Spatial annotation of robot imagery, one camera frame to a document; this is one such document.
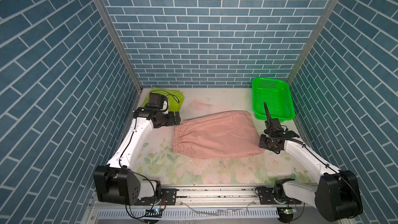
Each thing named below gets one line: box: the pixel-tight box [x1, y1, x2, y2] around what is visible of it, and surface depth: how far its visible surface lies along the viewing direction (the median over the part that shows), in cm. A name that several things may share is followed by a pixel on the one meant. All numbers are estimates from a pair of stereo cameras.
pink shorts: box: [172, 110, 265, 160], surface depth 95 cm
